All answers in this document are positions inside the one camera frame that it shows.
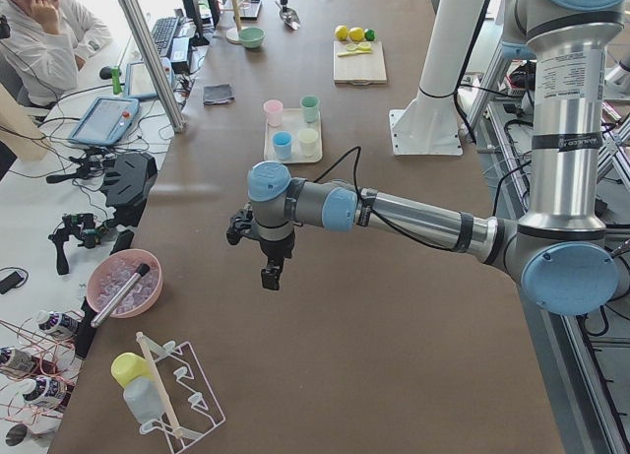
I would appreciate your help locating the cream rabbit tray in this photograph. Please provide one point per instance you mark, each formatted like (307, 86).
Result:
(292, 122)

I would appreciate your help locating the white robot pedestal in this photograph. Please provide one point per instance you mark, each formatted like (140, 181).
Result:
(429, 126)

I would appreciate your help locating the aluminium frame post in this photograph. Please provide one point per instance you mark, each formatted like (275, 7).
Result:
(140, 31)

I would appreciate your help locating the yellow plastic knife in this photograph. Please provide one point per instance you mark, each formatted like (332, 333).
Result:
(343, 54)

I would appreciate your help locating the black keyboard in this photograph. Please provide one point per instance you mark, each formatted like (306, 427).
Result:
(163, 33)

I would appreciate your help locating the yellow lemon left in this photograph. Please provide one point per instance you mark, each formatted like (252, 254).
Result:
(356, 34)

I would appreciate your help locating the grey folded cloth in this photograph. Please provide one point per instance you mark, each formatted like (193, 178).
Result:
(218, 94)

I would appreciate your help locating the light blue cup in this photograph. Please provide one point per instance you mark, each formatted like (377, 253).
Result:
(282, 145)

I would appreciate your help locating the green lime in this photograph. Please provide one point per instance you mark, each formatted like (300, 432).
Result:
(369, 34)

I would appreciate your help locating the cream white cup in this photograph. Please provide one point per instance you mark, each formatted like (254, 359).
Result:
(308, 141)

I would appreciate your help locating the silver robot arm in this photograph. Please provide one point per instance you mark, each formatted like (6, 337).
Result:
(556, 252)

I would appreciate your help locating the pink cup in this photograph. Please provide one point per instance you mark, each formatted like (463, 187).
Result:
(274, 111)

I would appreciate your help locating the metal muddler stick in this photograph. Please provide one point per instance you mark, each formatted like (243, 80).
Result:
(118, 296)

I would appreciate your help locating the teach pendant tablet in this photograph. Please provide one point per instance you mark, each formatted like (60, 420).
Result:
(106, 121)

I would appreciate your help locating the seated person white shirt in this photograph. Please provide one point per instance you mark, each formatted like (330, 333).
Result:
(50, 42)

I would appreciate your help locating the mint green bowl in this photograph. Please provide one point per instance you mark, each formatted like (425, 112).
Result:
(251, 37)

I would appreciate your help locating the bamboo cutting board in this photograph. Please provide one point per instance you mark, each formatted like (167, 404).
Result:
(364, 69)

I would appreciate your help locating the mint green cup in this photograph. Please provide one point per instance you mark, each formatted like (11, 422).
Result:
(310, 106)

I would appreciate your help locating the yellow-green bottle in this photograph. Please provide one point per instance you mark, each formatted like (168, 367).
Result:
(127, 367)

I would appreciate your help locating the metal scoop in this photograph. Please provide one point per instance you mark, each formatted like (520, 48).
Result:
(288, 16)

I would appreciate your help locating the wooden cup tree stand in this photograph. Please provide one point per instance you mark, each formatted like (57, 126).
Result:
(232, 34)

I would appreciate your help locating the white wire rack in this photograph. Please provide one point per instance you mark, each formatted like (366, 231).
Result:
(192, 410)

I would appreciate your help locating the pink mixing bowl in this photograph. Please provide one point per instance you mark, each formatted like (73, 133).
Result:
(117, 270)

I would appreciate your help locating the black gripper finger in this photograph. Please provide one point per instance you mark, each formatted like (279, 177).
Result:
(270, 278)

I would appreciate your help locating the clear plastic bottle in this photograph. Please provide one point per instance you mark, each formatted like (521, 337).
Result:
(142, 398)

